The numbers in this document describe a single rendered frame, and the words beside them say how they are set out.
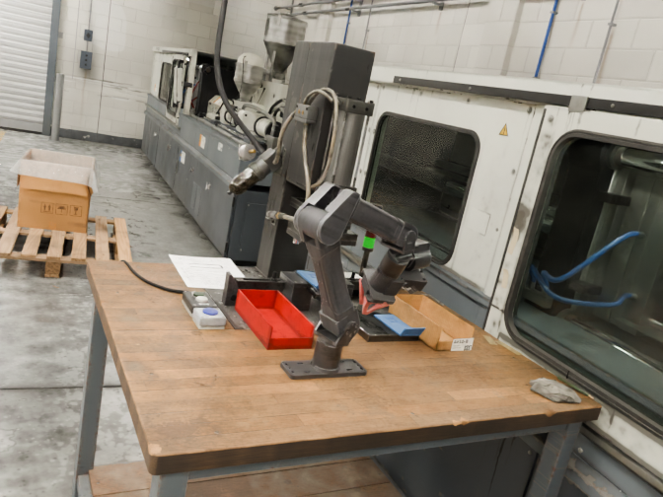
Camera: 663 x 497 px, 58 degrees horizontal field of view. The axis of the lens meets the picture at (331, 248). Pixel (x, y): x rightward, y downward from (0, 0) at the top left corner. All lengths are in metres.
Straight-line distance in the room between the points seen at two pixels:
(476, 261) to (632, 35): 2.88
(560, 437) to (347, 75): 1.12
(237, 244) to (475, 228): 3.03
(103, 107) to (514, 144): 9.21
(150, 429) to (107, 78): 9.81
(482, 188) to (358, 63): 0.69
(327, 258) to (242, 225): 3.67
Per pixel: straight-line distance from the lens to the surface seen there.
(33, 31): 10.68
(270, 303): 1.71
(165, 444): 1.10
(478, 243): 2.16
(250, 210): 4.87
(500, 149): 2.13
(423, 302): 1.92
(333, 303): 1.32
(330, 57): 1.74
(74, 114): 10.79
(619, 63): 4.75
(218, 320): 1.53
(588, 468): 1.82
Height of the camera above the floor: 1.51
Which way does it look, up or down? 14 degrees down
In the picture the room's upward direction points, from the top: 12 degrees clockwise
